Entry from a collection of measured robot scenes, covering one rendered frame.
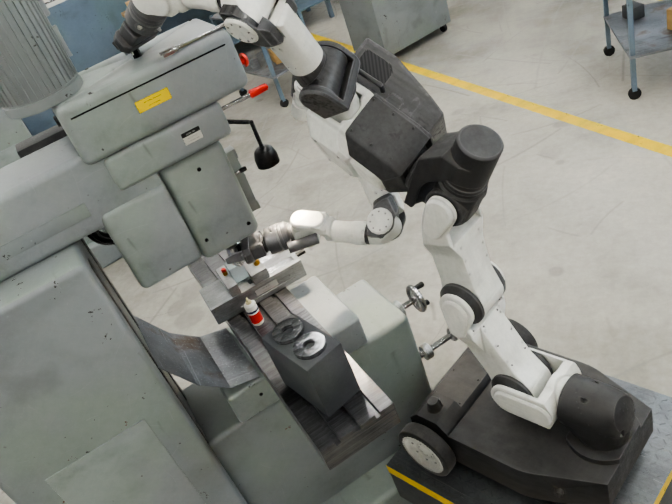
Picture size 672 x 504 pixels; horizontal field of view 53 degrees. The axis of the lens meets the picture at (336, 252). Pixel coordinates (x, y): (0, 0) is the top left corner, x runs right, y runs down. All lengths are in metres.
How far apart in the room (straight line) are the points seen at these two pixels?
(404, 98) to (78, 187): 0.85
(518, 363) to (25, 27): 1.57
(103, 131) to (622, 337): 2.34
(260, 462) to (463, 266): 1.01
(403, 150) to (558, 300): 1.86
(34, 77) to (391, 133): 0.85
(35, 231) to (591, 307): 2.45
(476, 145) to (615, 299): 1.91
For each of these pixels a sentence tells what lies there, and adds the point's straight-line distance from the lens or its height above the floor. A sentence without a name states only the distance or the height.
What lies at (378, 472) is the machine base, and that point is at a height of 0.20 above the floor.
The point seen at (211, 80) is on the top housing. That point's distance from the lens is 1.80.
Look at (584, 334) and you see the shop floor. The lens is 3.25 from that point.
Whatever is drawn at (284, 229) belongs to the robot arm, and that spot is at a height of 1.27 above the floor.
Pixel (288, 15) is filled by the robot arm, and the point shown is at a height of 1.94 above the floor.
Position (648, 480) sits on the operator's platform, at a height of 0.40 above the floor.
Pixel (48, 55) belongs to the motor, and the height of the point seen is 1.99.
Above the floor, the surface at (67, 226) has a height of 1.62.
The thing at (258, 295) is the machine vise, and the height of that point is 0.99.
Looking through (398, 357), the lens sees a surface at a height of 0.62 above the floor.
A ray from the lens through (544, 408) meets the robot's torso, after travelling 2.06.
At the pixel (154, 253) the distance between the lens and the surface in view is 1.91.
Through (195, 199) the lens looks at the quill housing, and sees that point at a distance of 1.90.
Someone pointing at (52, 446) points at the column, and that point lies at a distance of 2.03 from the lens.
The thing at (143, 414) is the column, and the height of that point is 1.06.
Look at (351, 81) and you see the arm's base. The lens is 1.69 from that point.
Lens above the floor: 2.32
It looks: 34 degrees down
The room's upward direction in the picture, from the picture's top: 21 degrees counter-clockwise
